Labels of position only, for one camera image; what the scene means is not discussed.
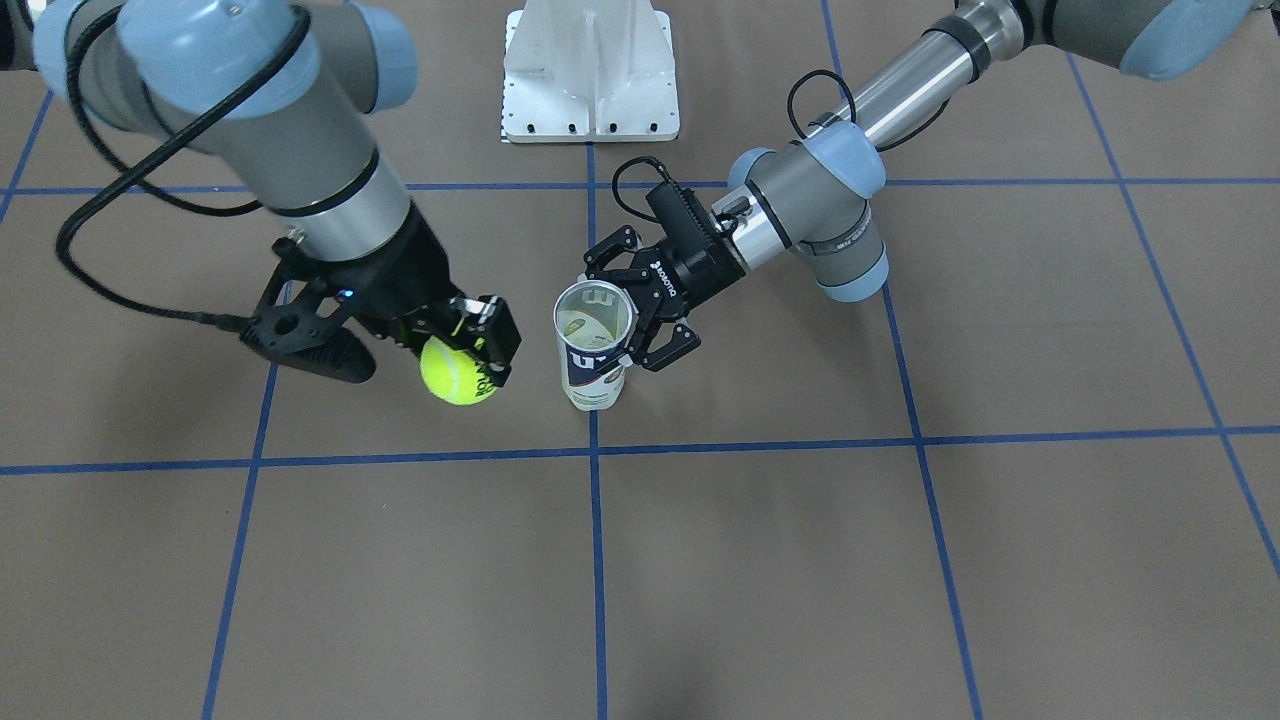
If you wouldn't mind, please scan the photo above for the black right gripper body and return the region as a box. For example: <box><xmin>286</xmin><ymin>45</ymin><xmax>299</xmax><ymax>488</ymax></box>
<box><xmin>275</xmin><ymin>208</ymin><xmax>466</xmax><ymax>346</ymax></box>

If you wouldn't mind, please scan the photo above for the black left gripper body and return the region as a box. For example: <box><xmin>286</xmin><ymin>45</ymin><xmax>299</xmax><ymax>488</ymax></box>
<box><xmin>640</xmin><ymin>233</ymin><xmax>746</xmax><ymax>325</ymax></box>

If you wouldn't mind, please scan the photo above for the yellow tennis ball with logo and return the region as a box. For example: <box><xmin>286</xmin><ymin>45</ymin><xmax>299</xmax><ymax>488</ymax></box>
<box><xmin>419</xmin><ymin>337</ymin><xmax>498</xmax><ymax>406</ymax></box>

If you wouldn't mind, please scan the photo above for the clear tennis ball can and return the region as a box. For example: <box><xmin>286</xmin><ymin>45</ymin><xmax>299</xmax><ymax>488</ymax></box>
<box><xmin>553</xmin><ymin>275</ymin><xmax>637</xmax><ymax>411</ymax></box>

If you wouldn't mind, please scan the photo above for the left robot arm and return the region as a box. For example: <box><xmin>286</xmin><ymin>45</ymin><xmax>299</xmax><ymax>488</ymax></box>
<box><xmin>568</xmin><ymin>1</ymin><xmax>1260</xmax><ymax>378</ymax></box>

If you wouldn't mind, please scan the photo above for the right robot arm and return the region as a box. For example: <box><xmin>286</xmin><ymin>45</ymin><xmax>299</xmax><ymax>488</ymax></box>
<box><xmin>31</xmin><ymin>1</ymin><xmax>521</xmax><ymax>395</ymax></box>

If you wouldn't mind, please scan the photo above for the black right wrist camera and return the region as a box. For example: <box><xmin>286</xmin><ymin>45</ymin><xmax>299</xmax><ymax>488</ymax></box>
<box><xmin>238</xmin><ymin>270</ymin><xmax>378</xmax><ymax>384</ymax></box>

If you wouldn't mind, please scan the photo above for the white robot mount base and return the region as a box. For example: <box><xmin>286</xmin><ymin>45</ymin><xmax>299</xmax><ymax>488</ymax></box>
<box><xmin>500</xmin><ymin>1</ymin><xmax>681</xmax><ymax>143</ymax></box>

